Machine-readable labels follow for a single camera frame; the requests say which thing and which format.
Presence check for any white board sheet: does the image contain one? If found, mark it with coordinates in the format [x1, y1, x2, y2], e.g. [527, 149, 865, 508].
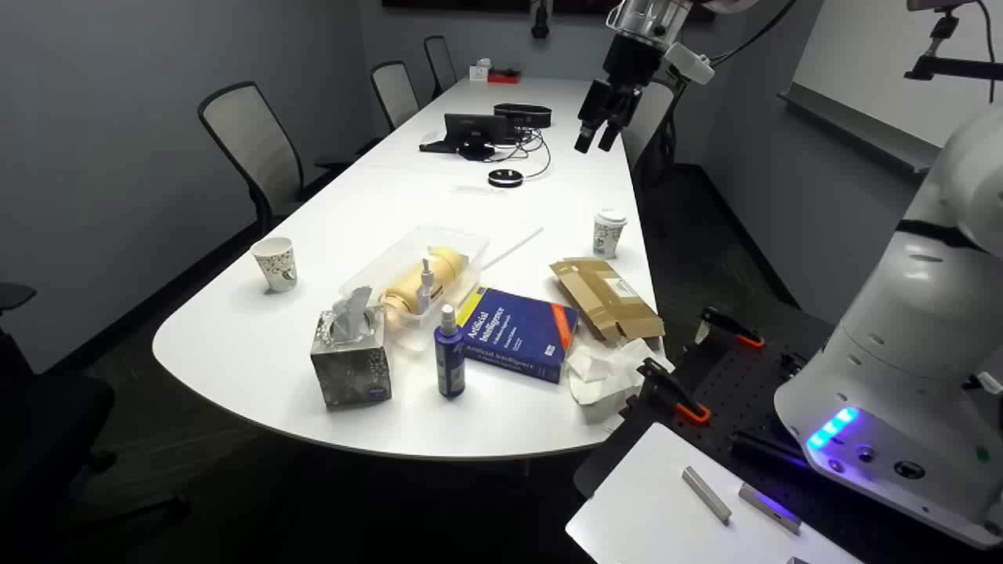
[561, 419, 865, 564]

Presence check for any clear plastic bag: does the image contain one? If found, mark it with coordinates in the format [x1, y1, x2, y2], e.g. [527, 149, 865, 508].
[342, 242, 479, 328]

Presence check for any clear plastic container lid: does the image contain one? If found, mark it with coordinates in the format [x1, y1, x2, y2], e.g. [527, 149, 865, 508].
[387, 218, 492, 274]

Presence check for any blue book with orange spine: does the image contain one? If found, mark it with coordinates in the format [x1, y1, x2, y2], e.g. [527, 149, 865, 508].
[454, 284, 581, 385]

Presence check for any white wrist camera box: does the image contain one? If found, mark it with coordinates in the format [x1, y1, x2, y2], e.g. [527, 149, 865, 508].
[662, 41, 721, 90]

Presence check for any paper cup with white lid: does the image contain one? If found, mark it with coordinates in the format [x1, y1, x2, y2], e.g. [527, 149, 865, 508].
[590, 205, 631, 262]

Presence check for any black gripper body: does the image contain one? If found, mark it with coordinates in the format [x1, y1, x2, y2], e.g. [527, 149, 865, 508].
[587, 31, 664, 128]

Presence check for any black clamp with orange handle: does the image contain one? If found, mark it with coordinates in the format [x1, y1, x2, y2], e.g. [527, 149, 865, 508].
[696, 303, 769, 354]
[635, 354, 715, 431]

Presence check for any blue spray bottle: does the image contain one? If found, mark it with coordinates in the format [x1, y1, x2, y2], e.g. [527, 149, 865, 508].
[431, 302, 471, 404]

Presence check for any black power adapter box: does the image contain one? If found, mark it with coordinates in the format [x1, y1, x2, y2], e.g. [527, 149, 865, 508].
[492, 100, 555, 132]

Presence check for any wall whiteboard with tray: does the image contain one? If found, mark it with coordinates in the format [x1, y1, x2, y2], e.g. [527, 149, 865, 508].
[780, 0, 1003, 175]

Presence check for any crumpled white paper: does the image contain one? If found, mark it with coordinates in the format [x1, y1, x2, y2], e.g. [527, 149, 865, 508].
[564, 336, 677, 425]

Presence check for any open patterned paper cup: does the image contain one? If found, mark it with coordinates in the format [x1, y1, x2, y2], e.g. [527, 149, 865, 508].
[252, 236, 301, 297]

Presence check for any grey marker with purple tint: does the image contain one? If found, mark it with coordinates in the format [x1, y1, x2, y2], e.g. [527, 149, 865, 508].
[737, 483, 805, 538]

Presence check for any black table cable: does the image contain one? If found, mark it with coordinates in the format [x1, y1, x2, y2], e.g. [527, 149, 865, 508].
[490, 128, 558, 180]

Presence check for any black conference phone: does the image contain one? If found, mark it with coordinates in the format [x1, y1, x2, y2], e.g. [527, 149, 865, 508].
[416, 108, 524, 164]

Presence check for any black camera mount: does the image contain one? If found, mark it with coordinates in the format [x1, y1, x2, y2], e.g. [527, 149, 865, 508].
[902, 0, 1003, 83]

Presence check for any grey marbled tissue box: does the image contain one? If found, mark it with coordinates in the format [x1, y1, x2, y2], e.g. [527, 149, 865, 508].
[306, 282, 395, 413]

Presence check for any mesh back office chair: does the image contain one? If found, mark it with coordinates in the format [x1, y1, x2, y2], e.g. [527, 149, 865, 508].
[420, 31, 461, 97]
[367, 57, 423, 134]
[197, 78, 354, 227]
[621, 78, 684, 180]

